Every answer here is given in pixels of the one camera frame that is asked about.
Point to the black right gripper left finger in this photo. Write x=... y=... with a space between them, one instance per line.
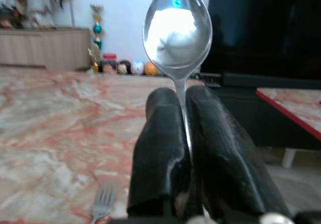
x=160 y=146

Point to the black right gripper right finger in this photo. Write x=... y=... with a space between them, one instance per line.
x=220 y=146

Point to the silver metal spoon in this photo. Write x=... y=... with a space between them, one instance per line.
x=175 y=33

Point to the black low television cabinet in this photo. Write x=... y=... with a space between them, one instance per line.
x=238 y=108

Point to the white table leg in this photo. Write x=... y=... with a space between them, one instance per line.
x=289 y=158

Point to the orange toy ball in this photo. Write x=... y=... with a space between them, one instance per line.
x=150 y=69

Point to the silver metal fork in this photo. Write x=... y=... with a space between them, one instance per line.
x=102 y=204

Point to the white toy ball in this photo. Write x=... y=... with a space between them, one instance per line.
x=137 y=67

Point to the doll head with dark hair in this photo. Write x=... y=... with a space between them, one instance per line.
x=124 y=67

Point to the marble table with red edge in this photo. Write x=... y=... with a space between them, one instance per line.
x=298 y=106

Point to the doll head with brown face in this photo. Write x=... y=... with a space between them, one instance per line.
x=109 y=68

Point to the jar with red lid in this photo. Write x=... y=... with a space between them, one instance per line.
x=109 y=57

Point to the black flat screen television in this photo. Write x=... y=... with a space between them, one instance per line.
x=263 y=33

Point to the light wooden sideboard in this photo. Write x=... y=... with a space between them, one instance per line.
x=50 y=48

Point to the dried flower arrangement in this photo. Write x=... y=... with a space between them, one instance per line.
x=22 y=8

